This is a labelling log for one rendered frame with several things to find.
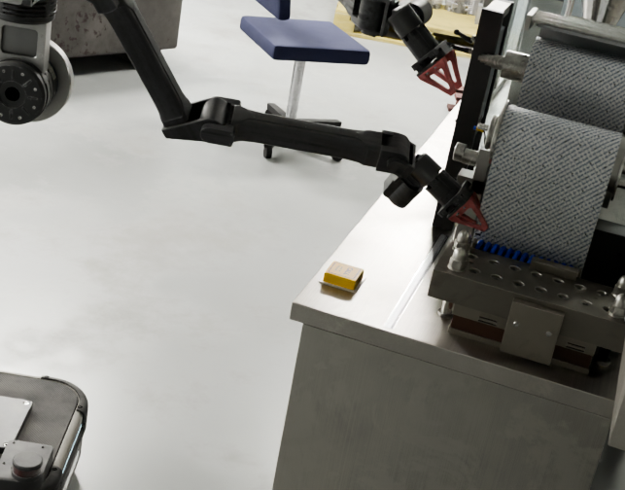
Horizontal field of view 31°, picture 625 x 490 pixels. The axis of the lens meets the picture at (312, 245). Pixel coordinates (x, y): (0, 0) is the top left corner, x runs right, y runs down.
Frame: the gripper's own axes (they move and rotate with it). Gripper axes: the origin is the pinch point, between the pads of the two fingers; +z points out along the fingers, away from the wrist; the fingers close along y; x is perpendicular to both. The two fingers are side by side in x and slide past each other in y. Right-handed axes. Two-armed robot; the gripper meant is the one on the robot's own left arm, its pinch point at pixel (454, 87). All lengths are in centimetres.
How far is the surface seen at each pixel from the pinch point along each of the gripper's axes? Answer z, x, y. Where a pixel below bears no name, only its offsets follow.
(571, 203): 32.5, 7.6, 7.7
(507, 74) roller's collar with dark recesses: 5.7, 5.0, -20.3
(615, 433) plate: 46, 20, 91
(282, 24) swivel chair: -61, -152, -301
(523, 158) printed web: 19.5, 5.3, 8.0
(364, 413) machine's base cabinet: 41, -45, 35
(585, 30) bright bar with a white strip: 8.0, 23.9, -22.5
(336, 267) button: 15.1, -38.1, 18.8
